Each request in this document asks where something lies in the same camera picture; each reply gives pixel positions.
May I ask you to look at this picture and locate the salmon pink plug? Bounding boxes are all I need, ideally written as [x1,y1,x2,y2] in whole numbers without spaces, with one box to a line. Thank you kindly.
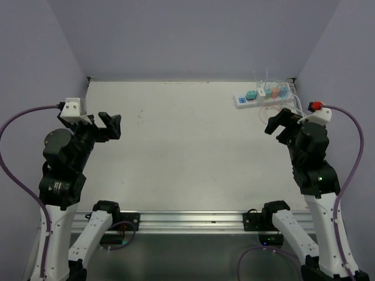
[270,87,280,99]

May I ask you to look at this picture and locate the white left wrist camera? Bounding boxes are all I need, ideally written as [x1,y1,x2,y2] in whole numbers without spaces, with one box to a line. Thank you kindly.
[60,98,91,124]

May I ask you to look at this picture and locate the light blue plug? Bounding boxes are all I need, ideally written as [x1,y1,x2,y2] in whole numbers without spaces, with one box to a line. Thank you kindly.
[278,86,289,98]

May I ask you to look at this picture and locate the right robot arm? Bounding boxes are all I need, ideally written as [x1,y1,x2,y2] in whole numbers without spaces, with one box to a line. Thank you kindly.
[261,108,370,280]

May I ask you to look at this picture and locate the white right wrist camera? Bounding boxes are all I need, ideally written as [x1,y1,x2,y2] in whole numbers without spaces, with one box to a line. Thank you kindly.
[297,101,332,126]

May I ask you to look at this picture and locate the teal plug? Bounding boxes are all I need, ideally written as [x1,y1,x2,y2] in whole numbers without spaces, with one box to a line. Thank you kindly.
[246,90,257,101]

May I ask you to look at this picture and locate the thin coloured charger cables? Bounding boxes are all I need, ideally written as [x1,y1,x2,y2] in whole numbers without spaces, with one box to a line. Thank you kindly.
[253,68,305,121]

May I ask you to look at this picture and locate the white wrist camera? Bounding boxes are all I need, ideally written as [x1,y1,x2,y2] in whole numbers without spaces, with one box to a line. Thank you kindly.
[297,101,332,126]
[60,98,91,124]

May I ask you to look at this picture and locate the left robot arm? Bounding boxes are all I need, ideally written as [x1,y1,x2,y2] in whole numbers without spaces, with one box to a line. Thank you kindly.
[30,112,122,280]

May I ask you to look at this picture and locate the white plug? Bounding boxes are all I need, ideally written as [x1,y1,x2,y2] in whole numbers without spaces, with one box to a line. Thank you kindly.
[257,87,267,102]

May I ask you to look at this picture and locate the white power strip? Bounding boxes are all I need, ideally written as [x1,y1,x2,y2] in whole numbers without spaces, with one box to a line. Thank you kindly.
[232,85,294,109]

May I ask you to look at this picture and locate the aluminium mounting rail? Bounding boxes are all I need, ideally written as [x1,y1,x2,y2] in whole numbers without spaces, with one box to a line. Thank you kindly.
[70,211,317,235]

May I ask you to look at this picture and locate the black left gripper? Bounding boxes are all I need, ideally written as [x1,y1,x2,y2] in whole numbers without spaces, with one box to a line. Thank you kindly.
[58,111,120,170]

